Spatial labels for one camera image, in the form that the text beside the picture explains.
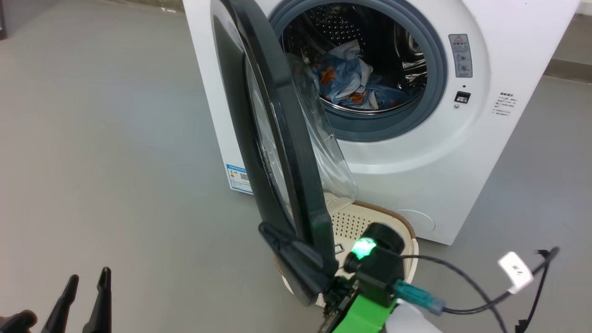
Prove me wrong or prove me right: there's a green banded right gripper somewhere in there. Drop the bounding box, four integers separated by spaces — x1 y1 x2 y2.
259 224 399 333

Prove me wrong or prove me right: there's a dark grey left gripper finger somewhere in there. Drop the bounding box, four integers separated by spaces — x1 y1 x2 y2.
82 267 113 333
41 274 80 333

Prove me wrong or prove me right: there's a black round washing machine door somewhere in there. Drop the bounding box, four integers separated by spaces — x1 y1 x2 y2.
210 0 359 273

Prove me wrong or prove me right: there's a cream plastic laundry basket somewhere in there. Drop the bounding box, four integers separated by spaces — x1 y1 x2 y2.
273 193 419 308

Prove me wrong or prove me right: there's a white washing machine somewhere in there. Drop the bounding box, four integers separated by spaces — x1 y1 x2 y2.
183 0 581 246

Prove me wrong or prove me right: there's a blue energy label sticker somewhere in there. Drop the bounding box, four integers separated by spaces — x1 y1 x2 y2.
225 163 253 194

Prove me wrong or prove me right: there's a round white drain filter cover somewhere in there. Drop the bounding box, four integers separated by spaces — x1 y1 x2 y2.
395 210 436 235

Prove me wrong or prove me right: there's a grey warning label sticker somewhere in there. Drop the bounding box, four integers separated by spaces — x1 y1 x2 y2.
448 33 474 78

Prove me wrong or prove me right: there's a teal cable connector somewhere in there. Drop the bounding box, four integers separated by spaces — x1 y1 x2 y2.
393 280 445 315

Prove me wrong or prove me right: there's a thin black cable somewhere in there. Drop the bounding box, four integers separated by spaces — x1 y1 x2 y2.
442 247 561 333
400 254 509 333

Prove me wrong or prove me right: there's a white cable tag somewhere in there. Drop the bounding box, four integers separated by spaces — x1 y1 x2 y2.
498 251 533 295

